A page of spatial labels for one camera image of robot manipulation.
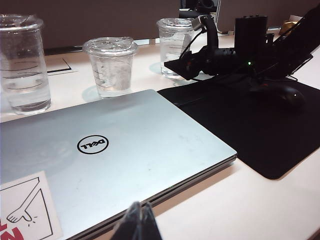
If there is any wide brown desk divider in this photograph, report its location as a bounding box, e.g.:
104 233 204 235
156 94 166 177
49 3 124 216
0 0 181 52

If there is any short clear plastic cup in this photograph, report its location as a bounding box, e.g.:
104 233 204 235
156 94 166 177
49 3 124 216
82 36 139 99

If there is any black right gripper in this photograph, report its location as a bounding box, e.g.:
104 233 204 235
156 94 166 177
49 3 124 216
164 46 237 81

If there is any white desk cable flap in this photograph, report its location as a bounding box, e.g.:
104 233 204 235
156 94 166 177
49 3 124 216
46 57 80 76

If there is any silver Dell laptop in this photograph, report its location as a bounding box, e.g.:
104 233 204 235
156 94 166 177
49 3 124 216
0 89 238 240

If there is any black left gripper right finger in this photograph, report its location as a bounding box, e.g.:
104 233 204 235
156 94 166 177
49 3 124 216
136 201 163 240

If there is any black computer mouse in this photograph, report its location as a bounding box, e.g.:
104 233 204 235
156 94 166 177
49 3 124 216
249 83 307 109

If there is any tall clear plastic cup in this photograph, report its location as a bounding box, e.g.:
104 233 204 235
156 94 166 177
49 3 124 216
0 13 52 116

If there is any brown white-edged desk divider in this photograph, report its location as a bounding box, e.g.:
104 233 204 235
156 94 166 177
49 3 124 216
219 0 320 35

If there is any medium clear plastic cup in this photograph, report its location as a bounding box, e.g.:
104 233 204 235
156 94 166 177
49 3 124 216
156 17 195 79

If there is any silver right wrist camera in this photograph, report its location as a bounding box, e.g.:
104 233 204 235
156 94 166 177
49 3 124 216
191 14 220 50

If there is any grey divider foot bracket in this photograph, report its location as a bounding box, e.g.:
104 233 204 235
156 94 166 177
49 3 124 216
134 38 161 46

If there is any black mouse pad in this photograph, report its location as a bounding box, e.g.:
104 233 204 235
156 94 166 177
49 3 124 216
156 73 320 180

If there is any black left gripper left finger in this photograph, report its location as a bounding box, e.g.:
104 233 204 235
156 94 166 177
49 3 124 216
111 201 142 240

